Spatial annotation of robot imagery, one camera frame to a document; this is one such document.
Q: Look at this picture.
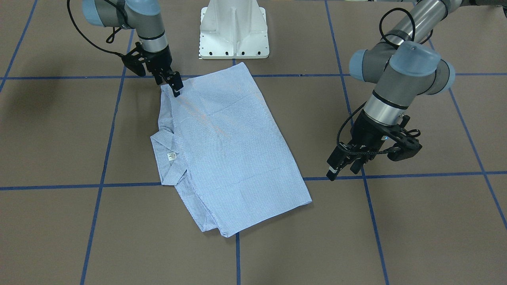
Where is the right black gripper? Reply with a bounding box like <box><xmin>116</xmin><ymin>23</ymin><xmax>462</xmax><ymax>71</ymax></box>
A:
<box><xmin>121</xmin><ymin>42</ymin><xmax>183</xmax><ymax>97</ymax></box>

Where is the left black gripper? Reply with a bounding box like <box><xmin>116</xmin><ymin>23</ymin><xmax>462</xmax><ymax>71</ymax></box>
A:
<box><xmin>326</xmin><ymin>109</ymin><xmax>422</xmax><ymax>181</ymax></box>

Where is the blue striped button shirt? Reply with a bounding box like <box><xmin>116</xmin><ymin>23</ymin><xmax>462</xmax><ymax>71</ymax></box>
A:
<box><xmin>151</xmin><ymin>63</ymin><xmax>312</xmax><ymax>238</ymax></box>

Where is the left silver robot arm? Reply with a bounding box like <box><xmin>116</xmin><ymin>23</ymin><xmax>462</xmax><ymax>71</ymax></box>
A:
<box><xmin>326</xmin><ymin>0</ymin><xmax>506</xmax><ymax>181</ymax></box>

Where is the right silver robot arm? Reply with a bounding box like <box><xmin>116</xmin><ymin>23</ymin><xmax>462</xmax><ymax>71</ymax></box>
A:
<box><xmin>82</xmin><ymin>0</ymin><xmax>183</xmax><ymax>97</ymax></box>

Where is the brown paper table cover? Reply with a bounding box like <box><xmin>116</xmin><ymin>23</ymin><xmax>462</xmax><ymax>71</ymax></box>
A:
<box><xmin>0</xmin><ymin>0</ymin><xmax>507</xmax><ymax>285</ymax></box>

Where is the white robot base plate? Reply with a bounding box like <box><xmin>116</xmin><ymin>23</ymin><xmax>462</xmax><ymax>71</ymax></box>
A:
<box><xmin>198</xmin><ymin>0</ymin><xmax>270</xmax><ymax>59</ymax></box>

